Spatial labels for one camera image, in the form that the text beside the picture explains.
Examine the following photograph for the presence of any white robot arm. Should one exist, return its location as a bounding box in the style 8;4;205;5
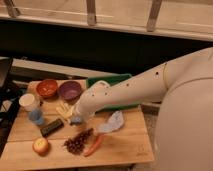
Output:
74;47;213;171

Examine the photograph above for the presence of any blue sponge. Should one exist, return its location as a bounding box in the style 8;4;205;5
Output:
70;116;83;125

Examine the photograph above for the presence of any dark chocolate bar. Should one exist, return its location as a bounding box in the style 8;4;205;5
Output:
40;119;64;137

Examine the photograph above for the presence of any crumpled plastic bag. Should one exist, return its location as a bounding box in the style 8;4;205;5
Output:
97;111;124;133

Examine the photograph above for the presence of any red bowl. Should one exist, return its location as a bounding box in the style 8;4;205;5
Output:
36;79;58;98

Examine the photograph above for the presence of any purple bowl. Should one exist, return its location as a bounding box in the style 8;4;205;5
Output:
58;81;82;100

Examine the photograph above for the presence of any green plastic tray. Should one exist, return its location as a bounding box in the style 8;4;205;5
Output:
86;73;137;111

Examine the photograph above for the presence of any blue plastic cup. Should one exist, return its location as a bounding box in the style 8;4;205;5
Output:
28;108;44;125

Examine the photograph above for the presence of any wooden cutting board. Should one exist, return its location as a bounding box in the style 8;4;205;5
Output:
0;79;155;169

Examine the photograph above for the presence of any bunch of dark grapes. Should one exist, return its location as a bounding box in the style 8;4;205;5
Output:
64;128;94;155

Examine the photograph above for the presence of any yellow french fries toy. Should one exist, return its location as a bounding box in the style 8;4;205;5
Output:
56;102;73;123

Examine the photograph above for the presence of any white cup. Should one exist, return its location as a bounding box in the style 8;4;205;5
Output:
19;93;40;111

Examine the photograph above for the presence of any orange carrot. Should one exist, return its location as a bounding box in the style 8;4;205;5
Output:
83;134;104;157

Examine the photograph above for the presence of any red yellow apple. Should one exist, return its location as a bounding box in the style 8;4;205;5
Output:
32;137;49;155

